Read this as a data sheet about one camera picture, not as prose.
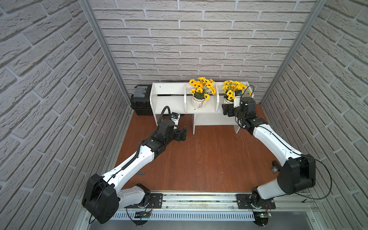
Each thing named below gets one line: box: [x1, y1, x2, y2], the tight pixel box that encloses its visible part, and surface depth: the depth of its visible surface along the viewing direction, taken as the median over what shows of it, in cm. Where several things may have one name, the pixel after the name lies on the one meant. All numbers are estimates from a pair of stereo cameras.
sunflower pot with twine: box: [188, 77, 217, 110], surface depth 77 cm
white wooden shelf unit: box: [149, 81, 241, 135], surface depth 85 cm
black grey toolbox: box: [130, 84, 154, 116], surface depth 102 cm
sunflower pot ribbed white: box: [222, 80, 248, 104], surface depth 76 cm
